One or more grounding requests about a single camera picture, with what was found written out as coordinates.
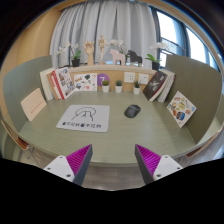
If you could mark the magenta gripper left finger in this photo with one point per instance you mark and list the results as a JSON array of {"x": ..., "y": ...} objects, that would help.
[{"x": 73, "y": 167}]

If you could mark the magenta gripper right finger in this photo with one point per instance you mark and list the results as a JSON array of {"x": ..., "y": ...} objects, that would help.
[{"x": 153, "y": 166}]

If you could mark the white printed mouse pad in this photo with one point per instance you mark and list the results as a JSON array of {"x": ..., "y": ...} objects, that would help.
[{"x": 89, "y": 118}]

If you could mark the dark grey computer mouse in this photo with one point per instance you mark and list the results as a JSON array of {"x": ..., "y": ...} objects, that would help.
[{"x": 132, "y": 111}]

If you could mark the colourful sticker card right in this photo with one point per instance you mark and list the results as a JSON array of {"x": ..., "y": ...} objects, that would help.
[{"x": 181, "y": 108}]

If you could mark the beige card on left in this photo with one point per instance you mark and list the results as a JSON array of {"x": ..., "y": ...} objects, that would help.
[{"x": 33, "y": 104}]

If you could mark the small potted plant right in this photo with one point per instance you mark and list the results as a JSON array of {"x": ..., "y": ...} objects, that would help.
[{"x": 136, "y": 89}]

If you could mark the small potted plant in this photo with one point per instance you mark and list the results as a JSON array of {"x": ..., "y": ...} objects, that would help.
[
  {"x": 136, "y": 89},
  {"x": 105, "y": 86},
  {"x": 118, "y": 86}
]

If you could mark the dark book leaning right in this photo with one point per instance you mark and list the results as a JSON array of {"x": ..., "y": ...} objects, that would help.
[{"x": 150, "y": 90}]

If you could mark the white books far left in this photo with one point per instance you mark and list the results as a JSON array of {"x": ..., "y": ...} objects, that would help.
[{"x": 45, "y": 84}]

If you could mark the white sticker postcard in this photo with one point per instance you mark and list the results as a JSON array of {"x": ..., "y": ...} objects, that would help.
[{"x": 85, "y": 82}]

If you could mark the red illustrated book left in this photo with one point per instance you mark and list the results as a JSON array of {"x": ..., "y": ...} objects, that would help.
[{"x": 63, "y": 82}]

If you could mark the small potted plant middle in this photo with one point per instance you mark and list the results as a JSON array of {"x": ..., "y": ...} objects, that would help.
[{"x": 118, "y": 86}]

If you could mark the small potted plant left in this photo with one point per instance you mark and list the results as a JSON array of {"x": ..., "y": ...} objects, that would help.
[{"x": 105, "y": 86}]

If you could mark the white books behind dark book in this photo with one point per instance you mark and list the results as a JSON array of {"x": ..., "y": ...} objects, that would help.
[{"x": 171, "y": 77}]

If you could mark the green desk partition right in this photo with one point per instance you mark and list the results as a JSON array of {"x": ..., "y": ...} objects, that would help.
[{"x": 202, "y": 86}]

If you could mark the green desk partition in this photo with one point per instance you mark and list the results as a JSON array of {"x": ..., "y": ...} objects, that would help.
[
  {"x": 19, "y": 83},
  {"x": 202, "y": 86}
]

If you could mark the purple round number sign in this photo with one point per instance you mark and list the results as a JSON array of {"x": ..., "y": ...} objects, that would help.
[{"x": 103, "y": 79}]

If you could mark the wooden shelf back board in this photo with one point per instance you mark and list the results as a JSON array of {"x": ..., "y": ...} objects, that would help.
[{"x": 114, "y": 72}]

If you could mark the green desk partition left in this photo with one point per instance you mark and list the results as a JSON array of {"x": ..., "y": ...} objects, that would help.
[{"x": 19, "y": 83}]

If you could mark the white orchid black pot left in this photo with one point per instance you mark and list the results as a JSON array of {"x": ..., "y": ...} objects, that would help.
[{"x": 76, "y": 53}]

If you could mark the white orchid black pot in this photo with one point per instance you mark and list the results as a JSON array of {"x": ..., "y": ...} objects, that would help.
[
  {"x": 156, "y": 62},
  {"x": 76, "y": 53}
]

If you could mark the black wooden horse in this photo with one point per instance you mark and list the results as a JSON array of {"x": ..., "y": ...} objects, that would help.
[{"x": 134, "y": 57}]

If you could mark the pink wooden horse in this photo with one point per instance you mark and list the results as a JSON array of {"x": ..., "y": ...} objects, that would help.
[{"x": 117, "y": 57}]

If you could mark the white orchid black pot right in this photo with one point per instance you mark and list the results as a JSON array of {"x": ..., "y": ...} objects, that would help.
[{"x": 156, "y": 62}]

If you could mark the wooden hand model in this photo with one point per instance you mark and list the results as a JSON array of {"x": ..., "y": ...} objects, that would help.
[{"x": 89, "y": 50}]

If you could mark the wooden mannequin figure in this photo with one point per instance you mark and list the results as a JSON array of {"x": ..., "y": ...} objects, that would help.
[{"x": 102, "y": 44}]

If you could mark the white orchid middle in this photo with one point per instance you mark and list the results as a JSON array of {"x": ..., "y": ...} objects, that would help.
[{"x": 119, "y": 43}]

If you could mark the grey curtain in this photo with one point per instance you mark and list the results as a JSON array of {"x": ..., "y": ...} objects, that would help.
[{"x": 123, "y": 20}]

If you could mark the white wall socket right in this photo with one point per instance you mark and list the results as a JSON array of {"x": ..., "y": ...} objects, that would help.
[{"x": 143, "y": 78}]

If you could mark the white wall socket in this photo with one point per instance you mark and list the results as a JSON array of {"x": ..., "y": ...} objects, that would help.
[
  {"x": 129, "y": 77},
  {"x": 143, "y": 78}
]

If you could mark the white wall socket left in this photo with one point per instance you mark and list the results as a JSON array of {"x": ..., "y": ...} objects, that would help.
[{"x": 129, "y": 77}]

